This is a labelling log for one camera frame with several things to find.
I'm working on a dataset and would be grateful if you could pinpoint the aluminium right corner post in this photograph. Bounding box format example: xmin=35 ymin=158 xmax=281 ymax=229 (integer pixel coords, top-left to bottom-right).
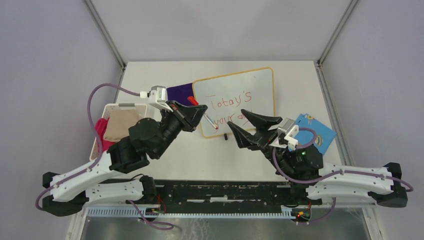
xmin=316 ymin=0 xmax=360 ymax=67

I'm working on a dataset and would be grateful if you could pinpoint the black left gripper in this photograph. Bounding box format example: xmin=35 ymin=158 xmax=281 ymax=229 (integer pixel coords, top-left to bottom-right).
xmin=153 ymin=100 xmax=208 ymax=159

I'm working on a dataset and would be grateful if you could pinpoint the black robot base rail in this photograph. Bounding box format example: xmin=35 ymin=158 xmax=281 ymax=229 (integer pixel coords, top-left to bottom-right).
xmin=135 ymin=179 xmax=323 ymax=214

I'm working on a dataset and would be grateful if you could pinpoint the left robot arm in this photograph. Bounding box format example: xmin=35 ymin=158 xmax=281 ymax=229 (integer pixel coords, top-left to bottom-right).
xmin=36 ymin=100 xmax=208 ymax=217

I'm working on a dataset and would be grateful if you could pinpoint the pink cloth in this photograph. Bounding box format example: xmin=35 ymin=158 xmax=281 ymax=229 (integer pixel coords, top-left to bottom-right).
xmin=95 ymin=118 xmax=116 ymax=151

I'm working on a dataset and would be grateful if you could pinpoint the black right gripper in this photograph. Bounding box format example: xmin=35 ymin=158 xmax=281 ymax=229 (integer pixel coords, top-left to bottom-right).
xmin=226 ymin=108 xmax=295 ymax=177

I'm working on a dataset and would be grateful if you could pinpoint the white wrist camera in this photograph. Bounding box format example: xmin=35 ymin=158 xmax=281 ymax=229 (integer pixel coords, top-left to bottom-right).
xmin=270 ymin=118 xmax=300 ymax=151
xmin=139 ymin=85 xmax=173 ymax=112

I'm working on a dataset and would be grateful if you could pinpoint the aluminium corner post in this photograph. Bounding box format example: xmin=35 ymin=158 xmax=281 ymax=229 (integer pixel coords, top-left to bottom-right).
xmin=316 ymin=0 xmax=360 ymax=67
xmin=82 ymin=0 xmax=127 ymax=70

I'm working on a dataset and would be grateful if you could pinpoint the purple cloth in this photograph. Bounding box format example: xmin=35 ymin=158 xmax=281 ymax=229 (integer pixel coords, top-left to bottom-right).
xmin=166 ymin=82 xmax=194 ymax=106

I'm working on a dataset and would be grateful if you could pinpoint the blue cartoon astronaut cloth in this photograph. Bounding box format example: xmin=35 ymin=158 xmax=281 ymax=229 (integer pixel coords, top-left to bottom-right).
xmin=288 ymin=113 xmax=338 ymax=156

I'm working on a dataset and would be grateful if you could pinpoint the red whiteboard marker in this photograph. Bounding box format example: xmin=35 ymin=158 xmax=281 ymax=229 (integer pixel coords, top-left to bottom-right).
xmin=203 ymin=113 xmax=219 ymax=130

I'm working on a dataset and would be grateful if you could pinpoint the aluminium left corner post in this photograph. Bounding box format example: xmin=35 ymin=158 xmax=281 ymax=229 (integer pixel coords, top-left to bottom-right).
xmin=82 ymin=0 xmax=127 ymax=70

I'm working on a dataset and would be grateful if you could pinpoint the red marker cap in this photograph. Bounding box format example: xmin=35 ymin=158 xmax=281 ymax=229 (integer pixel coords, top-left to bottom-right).
xmin=187 ymin=96 xmax=199 ymax=106

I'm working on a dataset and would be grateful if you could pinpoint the yellow framed whiteboard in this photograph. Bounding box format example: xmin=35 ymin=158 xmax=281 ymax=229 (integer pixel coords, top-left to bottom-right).
xmin=192 ymin=67 xmax=275 ymax=138

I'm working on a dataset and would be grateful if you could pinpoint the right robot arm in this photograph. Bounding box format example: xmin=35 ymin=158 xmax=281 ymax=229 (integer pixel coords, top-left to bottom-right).
xmin=227 ymin=109 xmax=414 ymax=208

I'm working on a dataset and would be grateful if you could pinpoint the beige folded cloth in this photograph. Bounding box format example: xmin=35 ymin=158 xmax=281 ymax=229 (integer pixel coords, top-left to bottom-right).
xmin=103 ymin=109 xmax=144 ymax=143

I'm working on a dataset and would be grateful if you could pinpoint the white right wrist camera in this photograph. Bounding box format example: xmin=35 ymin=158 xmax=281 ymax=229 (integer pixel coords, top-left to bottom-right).
xmin=270 ymin=118 xmax=300 ymax=151

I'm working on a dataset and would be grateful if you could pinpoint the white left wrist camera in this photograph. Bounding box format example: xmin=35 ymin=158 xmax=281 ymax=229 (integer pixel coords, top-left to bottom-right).
xmin=139 ymin=85 xmax=173 ymax=112

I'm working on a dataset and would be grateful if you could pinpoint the white plastic basket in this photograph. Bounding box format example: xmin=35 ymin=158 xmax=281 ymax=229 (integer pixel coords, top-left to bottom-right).
xmin=89 ymin=102 xmax=157 ymax=163

